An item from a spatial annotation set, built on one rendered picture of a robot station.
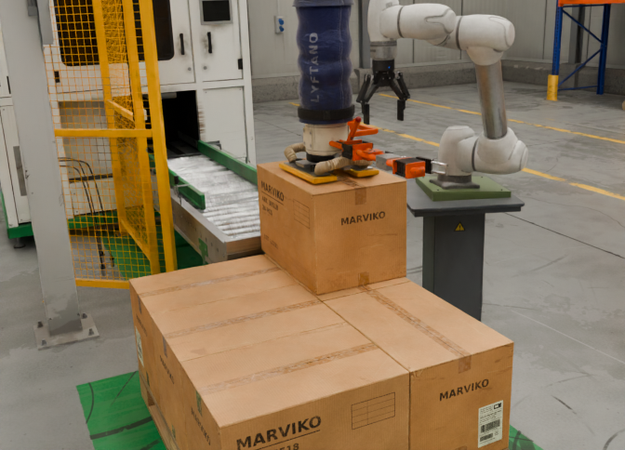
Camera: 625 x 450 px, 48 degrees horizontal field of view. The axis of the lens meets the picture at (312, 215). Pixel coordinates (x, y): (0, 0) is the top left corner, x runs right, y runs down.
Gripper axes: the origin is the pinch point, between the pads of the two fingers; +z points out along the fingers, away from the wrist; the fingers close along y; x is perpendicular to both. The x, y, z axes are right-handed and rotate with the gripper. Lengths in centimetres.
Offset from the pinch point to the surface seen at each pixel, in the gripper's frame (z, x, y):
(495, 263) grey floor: 122, -118, -153
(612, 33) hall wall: 27, -668, -853
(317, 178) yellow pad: 25.0, -26.3, 13.4
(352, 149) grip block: 12.6, -14.8, 4.6
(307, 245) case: 50, -23, 20
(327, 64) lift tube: -16.6, -33.9, 3.9
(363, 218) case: 39.8, -15.0, 0.1
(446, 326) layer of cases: 67, 30, -6
